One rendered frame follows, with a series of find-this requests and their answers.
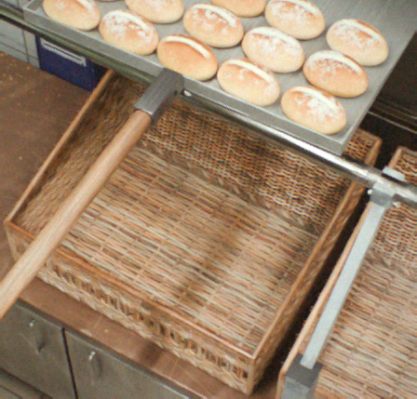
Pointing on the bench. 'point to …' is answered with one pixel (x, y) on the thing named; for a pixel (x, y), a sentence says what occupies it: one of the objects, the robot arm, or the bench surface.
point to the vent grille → (63, 52)
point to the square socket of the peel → (160, 95)
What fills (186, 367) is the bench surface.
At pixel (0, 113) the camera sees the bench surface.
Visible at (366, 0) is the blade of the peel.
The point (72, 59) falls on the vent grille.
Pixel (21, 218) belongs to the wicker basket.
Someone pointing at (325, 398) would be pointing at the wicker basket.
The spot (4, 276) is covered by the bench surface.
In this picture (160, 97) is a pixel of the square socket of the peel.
